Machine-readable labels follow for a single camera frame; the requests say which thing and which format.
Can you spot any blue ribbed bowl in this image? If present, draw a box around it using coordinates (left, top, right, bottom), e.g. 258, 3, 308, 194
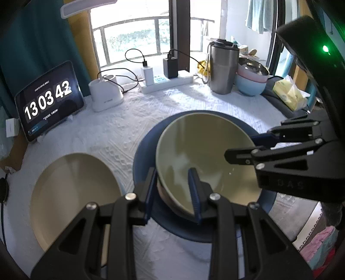
133, 110, 278, 243

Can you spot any yellow plastic bag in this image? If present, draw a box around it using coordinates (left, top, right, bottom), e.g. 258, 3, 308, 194
198, 60, 211, 82

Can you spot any balcony railing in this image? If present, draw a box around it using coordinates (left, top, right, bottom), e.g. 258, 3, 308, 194
92, 17, 216, 68

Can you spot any cream plate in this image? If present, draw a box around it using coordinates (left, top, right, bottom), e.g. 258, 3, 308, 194
29, 152, 122, 252

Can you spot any light blue steel-lined bowl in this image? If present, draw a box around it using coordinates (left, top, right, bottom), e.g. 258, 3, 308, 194
235, 74, 267, 97

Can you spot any black cable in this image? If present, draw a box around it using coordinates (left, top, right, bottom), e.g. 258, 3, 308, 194
168, 48, 209, 82
125, 48, 148, 68

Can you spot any dark window frame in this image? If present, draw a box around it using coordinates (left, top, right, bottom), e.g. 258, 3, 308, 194
168, 0, 287, 77

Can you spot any yellow tissue pack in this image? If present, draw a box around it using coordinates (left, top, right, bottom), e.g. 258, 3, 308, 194
272, 76, 310, 111

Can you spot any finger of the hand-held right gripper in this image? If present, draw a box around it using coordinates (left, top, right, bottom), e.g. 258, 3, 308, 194
250, 118, 323, 147
224, 137, 324, 173

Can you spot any black charger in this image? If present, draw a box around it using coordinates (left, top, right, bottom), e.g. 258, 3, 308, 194
163, 57, 179, 79

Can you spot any cardboard box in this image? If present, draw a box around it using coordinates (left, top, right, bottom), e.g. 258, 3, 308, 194
0, 151, 22, 171

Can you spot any small white box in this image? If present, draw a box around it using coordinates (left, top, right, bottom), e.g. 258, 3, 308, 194
5, 118, 19, 138

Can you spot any white desk lamp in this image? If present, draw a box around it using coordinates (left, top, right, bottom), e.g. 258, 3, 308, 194
60, 0, 125, 113

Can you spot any white textured tablecloth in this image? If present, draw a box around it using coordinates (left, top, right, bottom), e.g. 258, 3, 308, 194
0, 73, 324, 280

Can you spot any cream bowl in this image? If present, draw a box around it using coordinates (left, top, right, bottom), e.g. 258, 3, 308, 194
155, 112, 262, 219

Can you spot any dark grey towel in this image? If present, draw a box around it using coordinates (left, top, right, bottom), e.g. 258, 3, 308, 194
262, 76, 308, 117

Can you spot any tablet with clock display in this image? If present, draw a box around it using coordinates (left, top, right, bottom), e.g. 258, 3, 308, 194
14, 61, 85, 143

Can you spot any white power strip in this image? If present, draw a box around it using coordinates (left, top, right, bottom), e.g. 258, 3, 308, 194
138, 70, 195, 94

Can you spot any pink patterned cloth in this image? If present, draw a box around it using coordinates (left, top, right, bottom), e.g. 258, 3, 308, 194
299, 226, 339, 271

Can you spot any hanging light blue garment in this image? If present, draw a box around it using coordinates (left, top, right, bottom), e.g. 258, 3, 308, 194
245, 0, 275, 35

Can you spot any yellow curtain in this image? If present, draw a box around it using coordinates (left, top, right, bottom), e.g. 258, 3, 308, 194
67, 11, 101, 96

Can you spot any teal curtain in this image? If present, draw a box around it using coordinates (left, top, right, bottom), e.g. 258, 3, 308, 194
0, 0, 91, 121

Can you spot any black round object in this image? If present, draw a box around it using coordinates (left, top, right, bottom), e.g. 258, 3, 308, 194
0, 178, 10, 204

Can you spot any pink steel-lined bowl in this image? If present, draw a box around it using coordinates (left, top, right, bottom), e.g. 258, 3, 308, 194
237, 56, 270, 83

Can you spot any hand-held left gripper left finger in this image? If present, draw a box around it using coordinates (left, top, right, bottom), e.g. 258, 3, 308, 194
30, 167, 158, 280

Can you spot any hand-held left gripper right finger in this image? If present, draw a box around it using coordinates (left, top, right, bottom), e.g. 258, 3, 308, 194
188, 167, 314, 280

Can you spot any white charger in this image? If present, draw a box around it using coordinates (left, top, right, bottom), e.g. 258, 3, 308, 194
141, 65, 154, 87

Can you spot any steel kettle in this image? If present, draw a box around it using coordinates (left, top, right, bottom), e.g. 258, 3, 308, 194
207, 38, 240, 95

